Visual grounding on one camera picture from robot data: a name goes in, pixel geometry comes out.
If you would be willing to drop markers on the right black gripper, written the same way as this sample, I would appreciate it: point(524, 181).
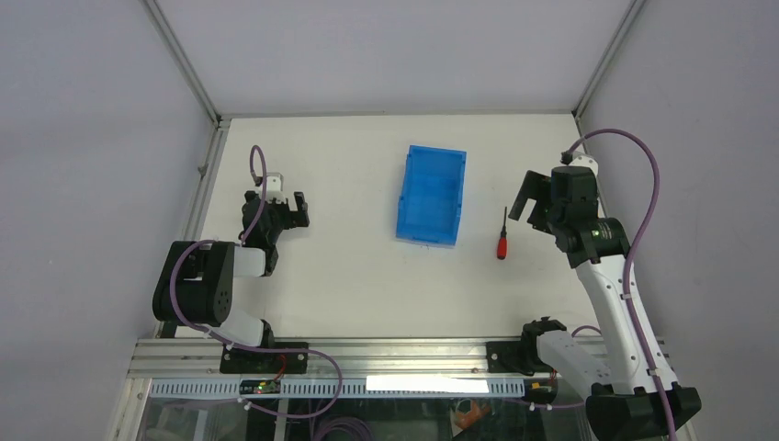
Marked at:
point(540, 200)

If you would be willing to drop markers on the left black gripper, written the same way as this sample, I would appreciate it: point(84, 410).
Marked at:
point(284, 216)

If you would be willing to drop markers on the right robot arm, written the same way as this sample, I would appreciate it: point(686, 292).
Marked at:
point(634, 394)

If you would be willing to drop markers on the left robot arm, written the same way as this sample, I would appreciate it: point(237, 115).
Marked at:
point(196, 282)

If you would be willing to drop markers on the blue plastic bin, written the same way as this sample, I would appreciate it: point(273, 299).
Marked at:
point(430, 203)

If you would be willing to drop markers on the orange object under table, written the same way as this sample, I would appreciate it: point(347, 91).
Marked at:
point(465, 413)

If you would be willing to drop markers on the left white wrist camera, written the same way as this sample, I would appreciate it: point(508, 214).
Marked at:
point(270, 188)

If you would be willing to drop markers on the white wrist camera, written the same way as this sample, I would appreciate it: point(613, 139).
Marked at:
point(270, 188)
point(577, 158)

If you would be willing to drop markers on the red handled screwdriver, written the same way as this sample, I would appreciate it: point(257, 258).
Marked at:
point(502, 245)

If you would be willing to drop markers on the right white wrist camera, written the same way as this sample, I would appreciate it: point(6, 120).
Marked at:
point(577, 158)

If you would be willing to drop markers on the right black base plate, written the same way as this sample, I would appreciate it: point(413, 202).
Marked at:
point(514, 357)

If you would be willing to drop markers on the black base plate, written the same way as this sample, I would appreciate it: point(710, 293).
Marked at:
point(514, 357)
point(238, 361)

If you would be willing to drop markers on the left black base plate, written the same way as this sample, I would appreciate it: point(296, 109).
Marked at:
point(238, 361)

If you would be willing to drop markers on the aluminium mounting rail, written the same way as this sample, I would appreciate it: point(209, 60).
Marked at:
point(195, 358)

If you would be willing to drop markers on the white slotted cable duct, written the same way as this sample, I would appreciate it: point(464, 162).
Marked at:
point(371, 387)

